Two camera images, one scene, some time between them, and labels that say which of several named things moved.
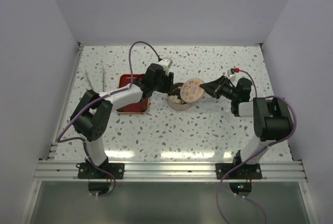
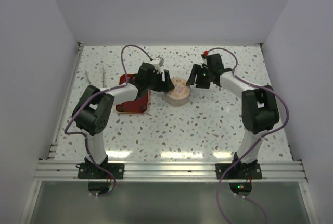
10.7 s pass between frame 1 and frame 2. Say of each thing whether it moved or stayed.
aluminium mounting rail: stayed
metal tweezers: stayed
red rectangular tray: stayed
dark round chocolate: stayed
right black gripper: moved
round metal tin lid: moved
